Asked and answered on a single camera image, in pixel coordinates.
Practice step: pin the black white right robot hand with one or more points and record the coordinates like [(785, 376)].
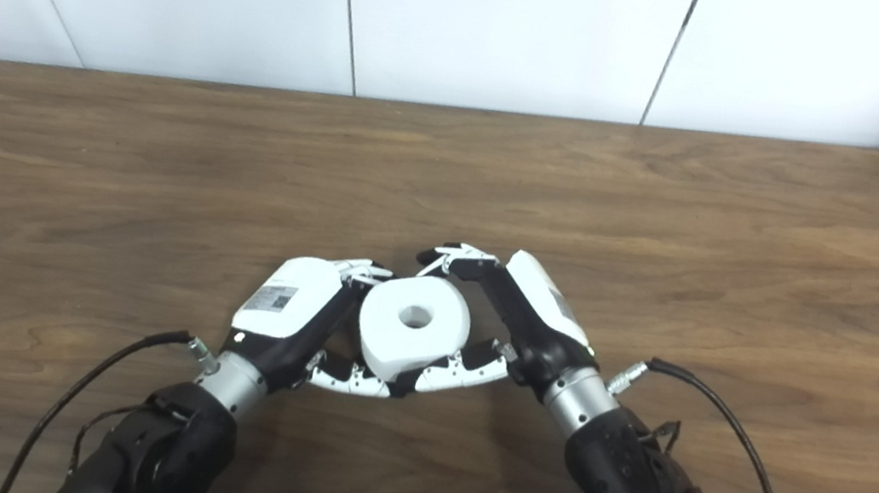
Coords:
[(541, 321)]

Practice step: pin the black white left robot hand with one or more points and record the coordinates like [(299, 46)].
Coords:
[(285, 302)]

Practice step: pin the round white plastic piece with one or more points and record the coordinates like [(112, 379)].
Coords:
[(391, 347)]

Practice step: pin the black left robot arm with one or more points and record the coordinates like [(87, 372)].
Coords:
[(162, 448)]

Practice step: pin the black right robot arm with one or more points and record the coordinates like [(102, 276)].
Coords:
[(630, 480)]

